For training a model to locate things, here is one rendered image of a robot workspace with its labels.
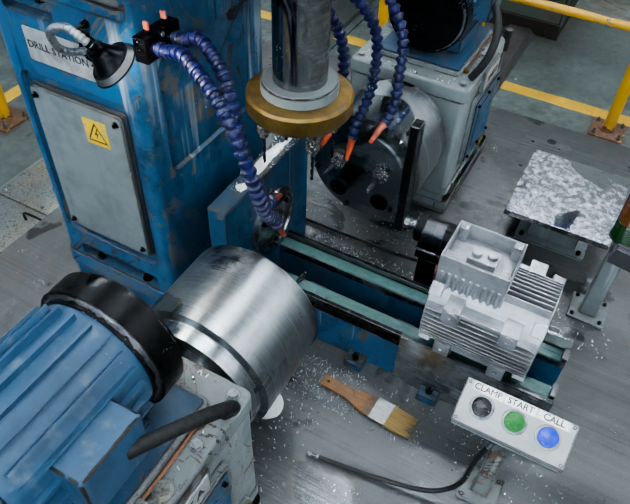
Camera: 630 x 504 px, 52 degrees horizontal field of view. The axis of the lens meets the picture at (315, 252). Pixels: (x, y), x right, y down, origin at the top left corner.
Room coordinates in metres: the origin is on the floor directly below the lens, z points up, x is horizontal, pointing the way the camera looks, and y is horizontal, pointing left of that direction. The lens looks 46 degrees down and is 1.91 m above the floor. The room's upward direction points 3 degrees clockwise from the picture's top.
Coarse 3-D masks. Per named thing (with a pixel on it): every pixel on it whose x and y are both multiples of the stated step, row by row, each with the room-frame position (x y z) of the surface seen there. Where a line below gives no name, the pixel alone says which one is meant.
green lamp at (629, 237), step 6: (618, 216) 0.95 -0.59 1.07; (618, 222) 0.94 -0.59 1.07; (612, 228) 0.95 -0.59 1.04; (618, 228) 0.93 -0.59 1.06; (624, 228) 0.92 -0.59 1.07; (612, 234) 0.94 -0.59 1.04; (618, 234) 0.93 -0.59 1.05; (624, 234) 0.92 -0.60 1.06; (618, 240) 0.92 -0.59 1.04; (624, 240) 0.92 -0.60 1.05
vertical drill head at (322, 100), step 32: (288, 0) 0.89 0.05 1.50; (320, 0) 0.90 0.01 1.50; (288, 32) 0.89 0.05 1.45; (320, 32) 0.90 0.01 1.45; (288, 64) 0.89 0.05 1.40; (320, 64) 0.90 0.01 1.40; (256, 96) 0.91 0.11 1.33; (288, 96) 0.88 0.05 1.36; (320, 96) 0.88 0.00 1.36; (352, 96) 0.92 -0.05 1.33; (288, 128) 0.84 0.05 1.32; (320, 128) 0.85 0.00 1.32
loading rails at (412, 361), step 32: (288, 256) 0.98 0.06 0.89; (320, 256) 0.96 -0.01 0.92; (352, 256) 0.95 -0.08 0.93; (320, 288) 0.87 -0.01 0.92; (352, 288) 0.91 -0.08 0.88; (384, 288) 0.88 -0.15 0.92; (416, 288) 0.88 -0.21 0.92; (320, 320) 0.83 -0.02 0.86; (352, 320) 0.79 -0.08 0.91; (384, 320) 0.79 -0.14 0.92; (416, 320) 0.84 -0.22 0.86; (352, 352) 0.78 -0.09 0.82; (384, 352) 0.76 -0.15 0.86; (416, 352) 0.73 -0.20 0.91; (544, 352) 0.73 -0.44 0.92; (416, 384) 0.72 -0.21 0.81; (448, 384) 0.69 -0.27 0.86; (512, 384) 0.65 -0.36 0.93; (544, 384) 0.66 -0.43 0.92
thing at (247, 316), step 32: (224, 256) 0.71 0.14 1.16; (256, 256) 0.71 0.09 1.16; (192, 288) 0.65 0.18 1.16; (224, 288) 0.64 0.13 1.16; (256, 288) 0.65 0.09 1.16; (288, 288) 0.67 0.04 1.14; (192, 320) 0.58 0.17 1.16; (224, 320) 0.59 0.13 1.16; (256, 320) 0.60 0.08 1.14; (288, 320) 0.63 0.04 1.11; (192, 352) 0.54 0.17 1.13; (224, 352) 0.55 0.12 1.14; (256, 352) 0.56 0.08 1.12; (288, 352) 0.59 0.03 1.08; (256, 384) 0.53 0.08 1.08; (256, 416) 0.53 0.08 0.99
